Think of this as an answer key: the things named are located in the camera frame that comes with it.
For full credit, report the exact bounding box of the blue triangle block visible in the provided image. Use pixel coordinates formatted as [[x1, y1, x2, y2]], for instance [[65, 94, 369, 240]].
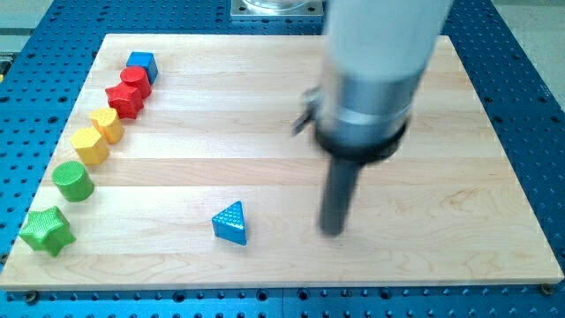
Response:
[[211, 201, 247, 246]]

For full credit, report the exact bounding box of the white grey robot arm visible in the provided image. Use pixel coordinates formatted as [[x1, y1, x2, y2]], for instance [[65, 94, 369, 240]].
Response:
[[311, 0, 453, 164]]

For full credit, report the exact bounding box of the blue cube block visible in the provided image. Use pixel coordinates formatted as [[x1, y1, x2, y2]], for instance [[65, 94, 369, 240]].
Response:
[[125, 51, 159, 85]]

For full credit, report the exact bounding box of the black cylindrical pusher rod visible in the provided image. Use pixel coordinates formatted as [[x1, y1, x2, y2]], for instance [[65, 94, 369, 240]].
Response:
[[320, 156, 363, 236]]

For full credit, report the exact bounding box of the wooden board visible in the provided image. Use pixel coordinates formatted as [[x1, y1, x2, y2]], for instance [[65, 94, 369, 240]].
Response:
[[1, 34, 563, 291]]

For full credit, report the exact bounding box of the metal robot mounting plate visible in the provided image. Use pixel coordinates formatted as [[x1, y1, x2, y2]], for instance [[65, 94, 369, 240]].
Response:
[[230, 0, 324, 19]]

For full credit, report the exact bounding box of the red star block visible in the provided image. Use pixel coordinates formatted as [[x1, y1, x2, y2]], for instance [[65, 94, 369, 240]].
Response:
[[105, 83, 144, 119]]

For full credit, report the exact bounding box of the red cylinder block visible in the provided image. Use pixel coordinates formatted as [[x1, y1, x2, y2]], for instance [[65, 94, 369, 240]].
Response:
[[120, 65, 152, 99]]

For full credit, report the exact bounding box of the yellow heart block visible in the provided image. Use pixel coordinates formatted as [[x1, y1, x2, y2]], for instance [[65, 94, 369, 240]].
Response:
[[89, 108, 124, 144]]

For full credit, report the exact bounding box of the yellow hexagon block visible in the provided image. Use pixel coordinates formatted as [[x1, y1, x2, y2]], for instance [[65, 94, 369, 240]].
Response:
[[70, 126, 109, 165]]

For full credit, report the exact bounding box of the green cylinder block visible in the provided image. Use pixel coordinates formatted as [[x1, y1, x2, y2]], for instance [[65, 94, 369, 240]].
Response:
[[52, 161, 94, 202]]

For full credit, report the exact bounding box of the green star block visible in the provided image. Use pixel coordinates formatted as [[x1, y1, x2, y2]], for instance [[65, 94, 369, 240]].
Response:
[[19, 206, 76, 257]]

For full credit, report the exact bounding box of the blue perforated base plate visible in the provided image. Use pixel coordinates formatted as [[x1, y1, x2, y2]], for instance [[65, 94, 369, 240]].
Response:
[[1, 1, 564, 317]]

